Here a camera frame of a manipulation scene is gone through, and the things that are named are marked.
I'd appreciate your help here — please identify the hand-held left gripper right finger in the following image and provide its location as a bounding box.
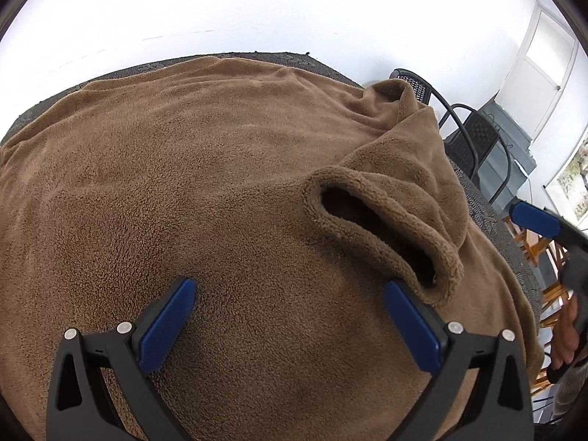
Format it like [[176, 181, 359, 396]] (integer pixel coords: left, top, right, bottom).
[[385, 279, 536, 441]]

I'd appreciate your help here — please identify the black mesh office chair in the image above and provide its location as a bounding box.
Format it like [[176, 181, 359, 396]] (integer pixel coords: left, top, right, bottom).
[[388, 68, 513, 205]]

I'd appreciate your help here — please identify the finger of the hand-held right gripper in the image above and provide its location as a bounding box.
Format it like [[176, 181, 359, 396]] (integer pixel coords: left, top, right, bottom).
[[509, 197, 588, 253]]

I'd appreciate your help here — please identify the brown fleece garment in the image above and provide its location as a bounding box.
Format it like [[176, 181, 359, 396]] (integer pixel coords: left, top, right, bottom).
[[0, 55, 543, 441]]

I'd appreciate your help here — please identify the landscape wall picture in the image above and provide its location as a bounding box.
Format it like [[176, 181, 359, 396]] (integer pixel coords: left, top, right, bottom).
[[543, 131, 588, 230]]

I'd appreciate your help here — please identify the person's right hand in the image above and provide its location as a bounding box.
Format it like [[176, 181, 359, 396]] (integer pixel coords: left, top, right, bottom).
[[549, 291, 588, 373]]

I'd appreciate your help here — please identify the wooden chair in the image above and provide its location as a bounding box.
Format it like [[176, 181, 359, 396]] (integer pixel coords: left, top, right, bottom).
[[503, 218, 577, 398]]

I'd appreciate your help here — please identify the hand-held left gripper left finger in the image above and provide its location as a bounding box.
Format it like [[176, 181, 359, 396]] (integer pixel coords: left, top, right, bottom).
[[46, 278, 198, 441]]

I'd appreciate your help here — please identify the black dotted tablecloth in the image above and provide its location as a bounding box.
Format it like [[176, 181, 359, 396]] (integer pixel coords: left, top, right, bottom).
[[0, 50, 543, 318]]

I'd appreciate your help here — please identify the person's right forearm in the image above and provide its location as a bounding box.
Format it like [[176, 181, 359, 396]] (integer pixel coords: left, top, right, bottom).
[[551, 370, 586, 423]]

